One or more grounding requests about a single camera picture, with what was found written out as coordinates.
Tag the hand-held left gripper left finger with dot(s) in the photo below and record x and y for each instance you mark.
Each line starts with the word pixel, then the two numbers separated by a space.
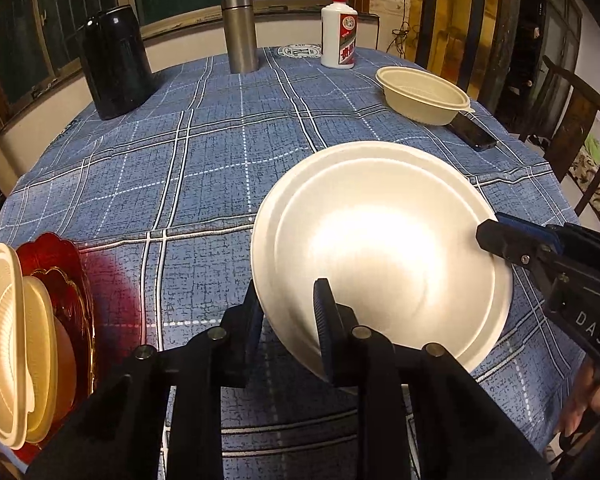
pixel 245 340

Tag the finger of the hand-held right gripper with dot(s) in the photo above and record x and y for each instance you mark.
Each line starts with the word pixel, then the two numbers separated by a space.
pixel 505 242
pixel 527 225

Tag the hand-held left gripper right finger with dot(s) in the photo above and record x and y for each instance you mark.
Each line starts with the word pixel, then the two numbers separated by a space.
pixel 325 330

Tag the large white foam bowl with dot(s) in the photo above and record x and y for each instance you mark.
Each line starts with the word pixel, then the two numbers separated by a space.
pixel 390 240

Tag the cream ribbed plastic bowl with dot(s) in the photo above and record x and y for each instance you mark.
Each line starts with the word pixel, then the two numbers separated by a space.
pixel 0 335
pixel 420 95

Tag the small red glass plate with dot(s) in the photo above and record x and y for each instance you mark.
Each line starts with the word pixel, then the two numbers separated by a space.
pixel 72 300

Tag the small white bowl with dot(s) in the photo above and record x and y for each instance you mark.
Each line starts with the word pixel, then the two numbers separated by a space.
pixel 66 365

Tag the pale medium bowl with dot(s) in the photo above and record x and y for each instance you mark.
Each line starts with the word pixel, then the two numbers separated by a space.
pixel 42 360

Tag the large red glass plate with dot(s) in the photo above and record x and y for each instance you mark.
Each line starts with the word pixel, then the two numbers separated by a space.
pixel 55 247

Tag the person's right hand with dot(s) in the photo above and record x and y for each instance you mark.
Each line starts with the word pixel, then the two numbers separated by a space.
pixel 577 405

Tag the black smartphone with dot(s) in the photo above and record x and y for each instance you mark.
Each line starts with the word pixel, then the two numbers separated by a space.
pixel 472 132

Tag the dark wooden chair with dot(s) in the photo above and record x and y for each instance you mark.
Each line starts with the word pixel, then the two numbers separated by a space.
pixel 575 125

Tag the blue plaid tablecloth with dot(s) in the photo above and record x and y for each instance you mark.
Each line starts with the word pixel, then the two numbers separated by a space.
pixel 205 185

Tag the white liquor bottle red cap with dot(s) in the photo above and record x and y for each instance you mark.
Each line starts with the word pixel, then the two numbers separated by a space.
pixel 337 35

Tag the steel thermos flask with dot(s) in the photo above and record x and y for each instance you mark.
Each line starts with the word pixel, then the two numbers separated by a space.
pixel 240 35

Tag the black cylindrical canister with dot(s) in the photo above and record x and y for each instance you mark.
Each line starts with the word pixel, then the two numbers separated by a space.
pixel 115 60

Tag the gold striped door frame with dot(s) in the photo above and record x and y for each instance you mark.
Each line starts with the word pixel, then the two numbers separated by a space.
pixel 450 10

